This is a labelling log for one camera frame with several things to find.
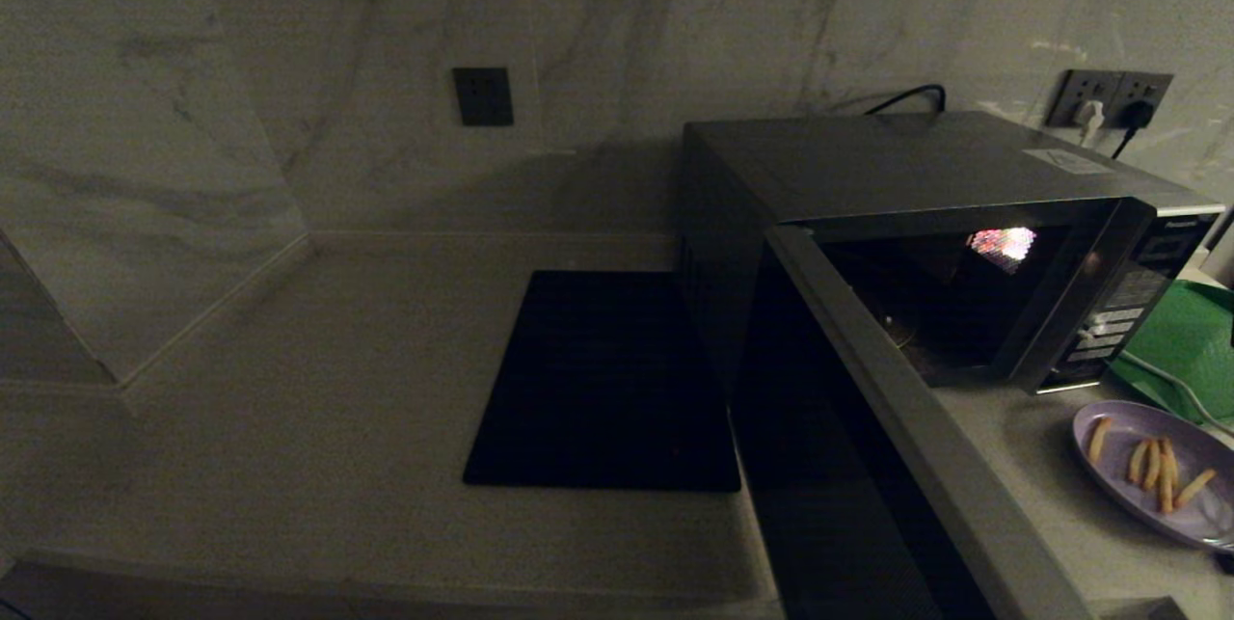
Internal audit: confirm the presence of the dark glass microwave door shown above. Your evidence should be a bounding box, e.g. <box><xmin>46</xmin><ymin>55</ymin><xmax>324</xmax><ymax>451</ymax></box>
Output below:
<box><xmin>730</xmin><ymin>225</ymin><xmax>1095</xmax><ymax>620</ymax></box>

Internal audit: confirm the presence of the purple plate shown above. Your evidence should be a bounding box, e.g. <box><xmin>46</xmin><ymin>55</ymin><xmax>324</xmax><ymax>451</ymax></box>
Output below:
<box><xmin>1072</xmin><ymin>400</ymin><xmax>1234</xmax><ymax>552</ymax></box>

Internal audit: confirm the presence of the silver microwave oven body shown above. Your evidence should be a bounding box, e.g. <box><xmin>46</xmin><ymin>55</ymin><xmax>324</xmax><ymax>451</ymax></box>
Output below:
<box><xmin>675</xmin><ymin>111</ymin><xmax>1227</xmax><ymax>395</ymax></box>

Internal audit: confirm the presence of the black induction cooktop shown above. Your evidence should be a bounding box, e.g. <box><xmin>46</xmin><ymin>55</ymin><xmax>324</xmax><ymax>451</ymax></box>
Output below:
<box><xmin>463</xmin><ymin>271</ymin><xmax>741</xmax><ymax>492</ymax></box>

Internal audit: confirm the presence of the green plastic tray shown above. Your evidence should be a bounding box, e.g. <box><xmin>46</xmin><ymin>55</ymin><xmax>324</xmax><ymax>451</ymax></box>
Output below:
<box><xmin>1109</xmin><ymin>280</ymin><xmax>1234</xmax><ymax>428</ymax></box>

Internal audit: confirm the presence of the black single wall socket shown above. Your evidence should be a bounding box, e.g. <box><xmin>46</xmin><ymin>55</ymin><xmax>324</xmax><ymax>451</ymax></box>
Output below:
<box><xmin>452</xmin><ymin>67</ymin><xmax>515</xmax><ymax>127</ymax></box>

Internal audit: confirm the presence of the black curved cable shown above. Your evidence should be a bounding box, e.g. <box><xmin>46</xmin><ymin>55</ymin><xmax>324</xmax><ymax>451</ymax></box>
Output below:
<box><xmin>861</xmin><ymin>83</ymin><xmax>948</xmax><ymax>117</ymax></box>

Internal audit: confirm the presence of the black double wall socket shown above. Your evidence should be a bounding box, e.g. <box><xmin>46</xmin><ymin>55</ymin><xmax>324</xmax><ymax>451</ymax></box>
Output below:
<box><xmin>1046</xmin><ymin>68</ymin><xmax>1174</xmax><ymax>129</ymax></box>

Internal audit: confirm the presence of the black plug with cable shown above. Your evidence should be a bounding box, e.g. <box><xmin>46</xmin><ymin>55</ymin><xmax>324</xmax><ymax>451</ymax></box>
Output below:
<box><xmin>1107</xmin><ymin>101</ymin><xmax>1154</xmax><ymax>162</ymax></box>

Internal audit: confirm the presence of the white power cable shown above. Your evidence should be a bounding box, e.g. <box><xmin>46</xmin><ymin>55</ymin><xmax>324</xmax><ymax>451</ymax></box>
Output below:
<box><xmin>1118</xmin><ymin>350</ymin><xmax>1234</xmax><ymax>430</ymax></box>

